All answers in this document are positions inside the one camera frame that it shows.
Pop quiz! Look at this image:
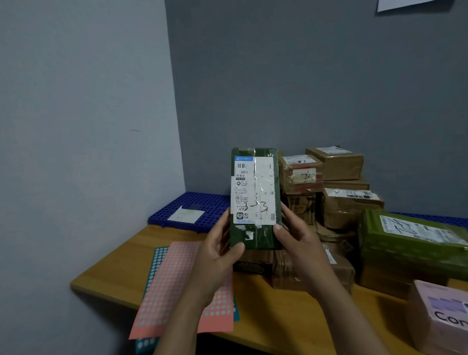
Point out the person's left hand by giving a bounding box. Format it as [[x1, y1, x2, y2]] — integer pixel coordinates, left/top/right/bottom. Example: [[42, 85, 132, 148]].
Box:
[[184, 210, 246, 308]]

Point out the person's right hand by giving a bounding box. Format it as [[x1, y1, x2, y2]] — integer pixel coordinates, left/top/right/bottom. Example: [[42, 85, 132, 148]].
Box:
[[272, 201, 343, 293]]

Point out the black and pink box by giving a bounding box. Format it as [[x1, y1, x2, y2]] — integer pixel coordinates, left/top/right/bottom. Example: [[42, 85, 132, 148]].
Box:
[[233, 261, 273, 277]]

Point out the brown box with blue-marked label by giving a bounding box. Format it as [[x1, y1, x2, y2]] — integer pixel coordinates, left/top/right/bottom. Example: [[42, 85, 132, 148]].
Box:
[[234, 248, 275, 265]]

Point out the pink dot sticker sheet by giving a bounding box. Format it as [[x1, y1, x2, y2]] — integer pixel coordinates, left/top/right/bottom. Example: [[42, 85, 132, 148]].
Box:
[[128, 240, 234, 340]]

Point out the teal sticker sheet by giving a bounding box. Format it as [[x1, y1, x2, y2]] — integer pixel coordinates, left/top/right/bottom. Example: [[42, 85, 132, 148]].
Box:
[[134, 245, 241, 355]]

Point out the dark green box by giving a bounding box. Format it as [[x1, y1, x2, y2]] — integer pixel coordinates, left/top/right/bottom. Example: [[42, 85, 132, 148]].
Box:
[[230, 147, 283, 251]]

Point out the light green parcel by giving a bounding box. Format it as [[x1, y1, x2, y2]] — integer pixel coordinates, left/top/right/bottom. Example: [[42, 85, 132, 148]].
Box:
[[358, 209, 468, 282]]

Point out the pile of brown parcels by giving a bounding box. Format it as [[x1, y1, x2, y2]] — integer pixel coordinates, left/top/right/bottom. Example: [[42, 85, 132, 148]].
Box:
[[234, 145, 449, 300]]

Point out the large pink box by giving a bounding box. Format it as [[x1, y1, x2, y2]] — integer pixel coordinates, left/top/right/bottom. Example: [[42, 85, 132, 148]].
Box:
[[405, 279, 468, 355]]

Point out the person's right forearm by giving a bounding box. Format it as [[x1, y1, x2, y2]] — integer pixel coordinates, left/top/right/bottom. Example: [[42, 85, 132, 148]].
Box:
[[311, 281, 392, 355]]

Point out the white paper note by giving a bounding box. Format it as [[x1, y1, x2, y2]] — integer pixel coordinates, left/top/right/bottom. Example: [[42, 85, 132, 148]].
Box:
[[167, 206, 205, 224]]

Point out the blue plastic grid pallet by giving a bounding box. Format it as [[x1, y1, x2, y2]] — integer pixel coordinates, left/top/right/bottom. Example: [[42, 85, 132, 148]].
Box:
[[391, 211, 468, 231], [148, 192, 232, 234]]

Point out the white paper on wall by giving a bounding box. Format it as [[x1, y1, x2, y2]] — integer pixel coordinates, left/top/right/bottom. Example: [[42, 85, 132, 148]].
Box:
[[376, 0, 438, 13]]

